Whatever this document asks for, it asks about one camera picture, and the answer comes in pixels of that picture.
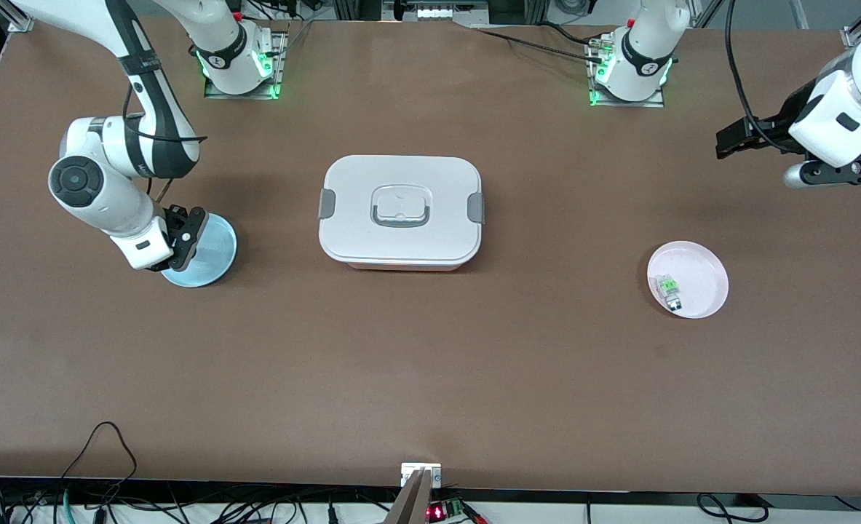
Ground black curled cable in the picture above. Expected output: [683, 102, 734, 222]
[696, 493, 769, 522]

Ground pale pink round plate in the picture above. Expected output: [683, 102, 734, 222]
[646, 241, 729, 319]

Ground black braided cable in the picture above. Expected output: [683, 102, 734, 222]
[474, 25, 609, 66]

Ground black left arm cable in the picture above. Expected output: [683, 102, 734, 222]
[723, 0, 795, 154]

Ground circuit module with red light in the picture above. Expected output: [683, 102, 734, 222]
[426, 499, 467, 522]

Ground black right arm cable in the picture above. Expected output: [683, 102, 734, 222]
[121, 80, 209, 201]

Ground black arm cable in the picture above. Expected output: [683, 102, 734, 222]
[723, 0, 795, 154]
[121, 80, 209, 201]

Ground grey metal bar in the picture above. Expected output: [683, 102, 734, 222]
[385, 469, 435, 524]

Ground tangled black cables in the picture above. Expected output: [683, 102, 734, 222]
[0, 477, 402, 524]

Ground green and white push switch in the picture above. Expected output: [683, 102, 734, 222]
[654, 275, 683, 311]

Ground small white bracket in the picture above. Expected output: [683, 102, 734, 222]
[401, 463, 442, 487]

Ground white lunch box grey latches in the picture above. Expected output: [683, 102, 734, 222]
[317, 154, 485, 272]

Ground thin black looped cable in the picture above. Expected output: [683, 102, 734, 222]
[61, 421, 138, 481]

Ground light blue round plate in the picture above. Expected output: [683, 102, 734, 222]
[161, 213, 238, 287]

